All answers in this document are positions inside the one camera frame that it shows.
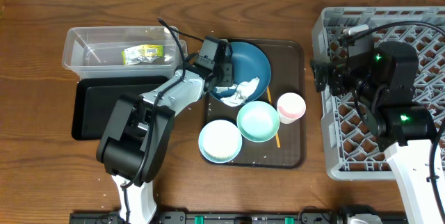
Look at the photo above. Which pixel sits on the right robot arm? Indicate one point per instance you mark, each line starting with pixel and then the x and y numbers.
pixel 382 80

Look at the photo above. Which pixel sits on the wooden chopstick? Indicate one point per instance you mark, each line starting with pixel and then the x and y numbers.
pixel 275 123

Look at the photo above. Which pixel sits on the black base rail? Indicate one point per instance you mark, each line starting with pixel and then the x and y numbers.
pixel 308 215

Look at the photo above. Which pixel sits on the pink white cup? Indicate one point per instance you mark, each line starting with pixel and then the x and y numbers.
pixel 290 107

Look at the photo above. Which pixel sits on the light blue rice bowl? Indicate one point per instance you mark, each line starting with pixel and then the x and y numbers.
pixel 220 141

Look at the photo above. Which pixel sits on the grey dishwasher rack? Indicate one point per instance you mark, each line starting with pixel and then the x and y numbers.
pixel 351 152

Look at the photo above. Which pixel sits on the yellow green snack wrapper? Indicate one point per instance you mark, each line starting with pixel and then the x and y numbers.
pixel 142 54

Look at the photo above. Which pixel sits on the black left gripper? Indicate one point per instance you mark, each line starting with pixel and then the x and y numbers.
pixel 228 75

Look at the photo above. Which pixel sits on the brown serving tray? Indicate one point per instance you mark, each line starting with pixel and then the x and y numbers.
pixel 287 64

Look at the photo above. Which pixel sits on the mint green bowl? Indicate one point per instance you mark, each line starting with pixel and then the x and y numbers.
pixel 254 121

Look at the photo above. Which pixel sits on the black plastic tray bin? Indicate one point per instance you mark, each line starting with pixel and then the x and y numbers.
pixel 96 98

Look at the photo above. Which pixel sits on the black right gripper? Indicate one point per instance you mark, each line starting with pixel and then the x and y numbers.
pixel 337 69

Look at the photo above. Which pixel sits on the clear plastic bin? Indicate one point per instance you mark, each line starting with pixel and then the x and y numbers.
pixel 97 52

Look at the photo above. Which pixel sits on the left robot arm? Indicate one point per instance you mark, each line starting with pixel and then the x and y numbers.
pixel 135 140

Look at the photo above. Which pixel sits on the white napkin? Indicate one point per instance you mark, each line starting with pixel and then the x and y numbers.
pixel 241 92

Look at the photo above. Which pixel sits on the dark blue plate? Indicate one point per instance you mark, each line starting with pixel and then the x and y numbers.
pixel 249 62

